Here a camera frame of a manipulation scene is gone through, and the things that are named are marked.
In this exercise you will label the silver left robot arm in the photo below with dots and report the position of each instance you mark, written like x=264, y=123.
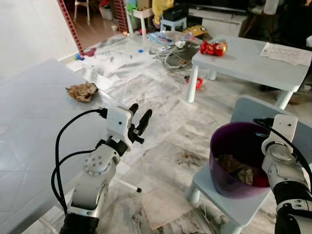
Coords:
x=92, y=187

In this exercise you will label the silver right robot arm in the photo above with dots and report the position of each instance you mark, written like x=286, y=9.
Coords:
x=287, y=183

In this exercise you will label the purple plastic rubbish bin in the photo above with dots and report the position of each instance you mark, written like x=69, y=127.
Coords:
x=234, y=139

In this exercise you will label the brown crumpled paper in bin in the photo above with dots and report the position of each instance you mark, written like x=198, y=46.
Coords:
x=233, y=165

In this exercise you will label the brown crumpled paper ball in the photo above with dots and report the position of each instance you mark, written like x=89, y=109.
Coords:
x=82, y=92

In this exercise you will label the blue bottle cap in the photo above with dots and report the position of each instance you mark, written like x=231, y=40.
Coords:
x=141, y=49

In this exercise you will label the small red floor object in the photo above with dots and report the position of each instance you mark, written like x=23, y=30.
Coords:
x=198, y=83

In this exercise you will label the small colourful floor toys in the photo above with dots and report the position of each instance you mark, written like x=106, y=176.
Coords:
x=89, y=51

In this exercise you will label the light blue small stool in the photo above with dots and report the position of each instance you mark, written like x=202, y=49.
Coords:
x=173, y=22

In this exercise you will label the white small side table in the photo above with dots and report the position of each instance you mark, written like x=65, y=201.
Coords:
x=142, y=13

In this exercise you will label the large grey plastic table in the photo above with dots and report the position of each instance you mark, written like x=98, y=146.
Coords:
x=34, y=126

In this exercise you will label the yellow cardboard box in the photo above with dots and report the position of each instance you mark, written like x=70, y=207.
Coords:
x=196, y=31

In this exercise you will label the red shiny toy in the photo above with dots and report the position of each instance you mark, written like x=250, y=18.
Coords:
x=213, y=48

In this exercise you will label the small grey-blue plastic chair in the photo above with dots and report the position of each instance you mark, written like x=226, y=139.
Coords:
x=246, y=109

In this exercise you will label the yellow hanging cloth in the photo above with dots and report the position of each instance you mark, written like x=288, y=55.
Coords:
x=162, y=7

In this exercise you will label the white background chair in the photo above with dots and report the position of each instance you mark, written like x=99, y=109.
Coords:
x=83, y=7

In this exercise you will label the grey table with white legs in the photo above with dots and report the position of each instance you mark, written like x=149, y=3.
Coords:
x=248, y=66

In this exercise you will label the white low tv console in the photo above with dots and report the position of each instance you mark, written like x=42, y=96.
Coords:
x=224, y=22

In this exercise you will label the printed paper sheet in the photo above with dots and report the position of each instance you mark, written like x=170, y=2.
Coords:
x=287, y=53

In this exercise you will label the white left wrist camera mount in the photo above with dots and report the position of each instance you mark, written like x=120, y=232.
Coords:
x=118, y=122

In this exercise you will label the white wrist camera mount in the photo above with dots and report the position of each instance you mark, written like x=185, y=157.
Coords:
x=284, y=127
x=118, y=122

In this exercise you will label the red patterned door frame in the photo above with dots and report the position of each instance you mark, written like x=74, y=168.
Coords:
x=70, y=27

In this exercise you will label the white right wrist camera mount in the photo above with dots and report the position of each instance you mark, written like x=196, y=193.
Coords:
x=284, y=127

